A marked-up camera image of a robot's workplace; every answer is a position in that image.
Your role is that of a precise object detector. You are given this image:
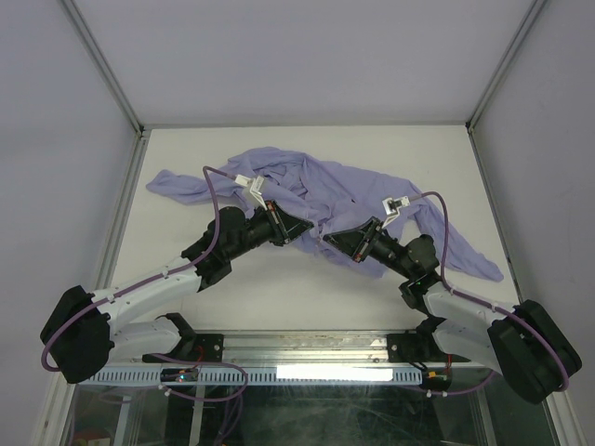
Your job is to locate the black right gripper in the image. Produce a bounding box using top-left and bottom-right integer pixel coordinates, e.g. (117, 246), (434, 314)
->
(323, 216), (413, 279)

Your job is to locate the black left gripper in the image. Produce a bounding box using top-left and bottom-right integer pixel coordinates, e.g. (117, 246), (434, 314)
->
(226, 199), (313, 262)

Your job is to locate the lilac zip-up jacket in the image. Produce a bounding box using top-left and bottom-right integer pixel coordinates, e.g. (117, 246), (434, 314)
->
(146, 147), (504, 282)

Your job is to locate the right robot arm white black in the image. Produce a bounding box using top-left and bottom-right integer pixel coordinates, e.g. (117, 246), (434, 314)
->
(324, 217), (582, 403)

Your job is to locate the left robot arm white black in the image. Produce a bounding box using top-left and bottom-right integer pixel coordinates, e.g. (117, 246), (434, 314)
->
(40, 201), (313, 384)

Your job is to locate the black orange power connector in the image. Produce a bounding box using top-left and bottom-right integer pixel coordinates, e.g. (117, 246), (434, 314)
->
(420, 369), (452, 391)

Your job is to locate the small black circuit board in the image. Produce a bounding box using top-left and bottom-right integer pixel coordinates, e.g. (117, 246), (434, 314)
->
(161, 368), (201, 383)

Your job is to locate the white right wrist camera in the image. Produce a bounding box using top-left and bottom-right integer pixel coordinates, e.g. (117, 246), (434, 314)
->
(382, 196), (410, 229)

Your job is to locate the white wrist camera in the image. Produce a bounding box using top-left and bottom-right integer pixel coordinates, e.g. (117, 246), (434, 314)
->
(234, 175), (267, 208)
(382, 196), (410, 229)

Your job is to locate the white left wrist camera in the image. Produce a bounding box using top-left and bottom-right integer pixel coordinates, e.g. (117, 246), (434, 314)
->
(234, 175), (267, 208)

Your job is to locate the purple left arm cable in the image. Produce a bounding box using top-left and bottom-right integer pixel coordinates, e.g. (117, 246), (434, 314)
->
(41, 165), (247, 400)

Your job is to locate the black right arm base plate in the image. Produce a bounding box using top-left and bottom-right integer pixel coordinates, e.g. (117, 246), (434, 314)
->
(385, 330), (448, 364)

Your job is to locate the aluminium front frame rail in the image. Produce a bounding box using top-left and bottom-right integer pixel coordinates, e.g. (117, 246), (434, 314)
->
(111, 328), (558, 369)

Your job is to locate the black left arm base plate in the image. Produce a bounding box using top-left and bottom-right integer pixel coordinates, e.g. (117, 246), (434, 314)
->
(142, 333), (225, 363)

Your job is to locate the right aluminium side rail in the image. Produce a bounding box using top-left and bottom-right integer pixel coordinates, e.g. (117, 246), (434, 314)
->
(467, 127), (534, 303)

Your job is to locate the aluminium side rail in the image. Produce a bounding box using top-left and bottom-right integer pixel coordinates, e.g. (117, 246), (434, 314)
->
(90, 129), (151, 291)
(467, 127), (534, 303)

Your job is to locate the left aluminium side rail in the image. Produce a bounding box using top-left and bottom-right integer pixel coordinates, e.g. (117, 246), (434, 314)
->
(90, 129), (151, 291)

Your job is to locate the right aluminium corner post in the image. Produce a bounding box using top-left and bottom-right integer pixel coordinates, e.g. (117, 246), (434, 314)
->
(466, 0), (549, 133)

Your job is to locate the aluminium corner post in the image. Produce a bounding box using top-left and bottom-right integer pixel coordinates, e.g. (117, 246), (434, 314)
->
(58, 0), (144, 135)
(466, 0), (549, 133)

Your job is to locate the grey slotted cable duct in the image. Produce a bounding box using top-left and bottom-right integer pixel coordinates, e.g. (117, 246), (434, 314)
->
(84, 364), (422, 387)

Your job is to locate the left aluminium corner post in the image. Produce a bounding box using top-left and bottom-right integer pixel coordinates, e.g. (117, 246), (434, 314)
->
(58, 0), (144, 135)

